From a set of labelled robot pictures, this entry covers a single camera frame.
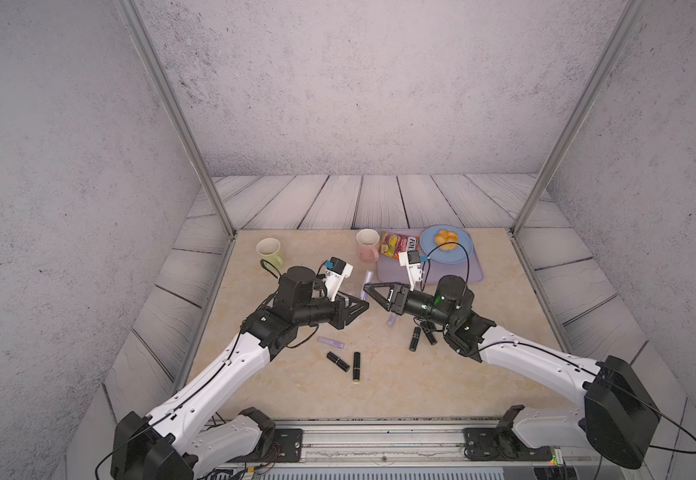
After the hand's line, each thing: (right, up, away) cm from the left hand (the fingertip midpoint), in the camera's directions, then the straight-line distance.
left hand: (369, 307), depth 70 cm
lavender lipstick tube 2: (0, +6, 0) cm, 6 cm away
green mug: (-33, +13, +34) cm, 50 cm away
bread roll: (+30, +19, +45) cm, 57 cm away
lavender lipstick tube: (+8, -9, +26) cm, 28 cm away
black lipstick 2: (+15, -13, +21) cm, 29 cm away
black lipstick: (-8, -18, +17) cm, 26 cm away
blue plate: (+24, +16, +45) cm, 53 cm away
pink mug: (+1, +15, +34) cm, 38 cm away
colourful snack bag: (+10, +16, +42) cm, 46 cm away
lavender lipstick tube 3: (-11, -14, +20) cm, 27 cm away
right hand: (0, +4, -2) cm, 4 cm away
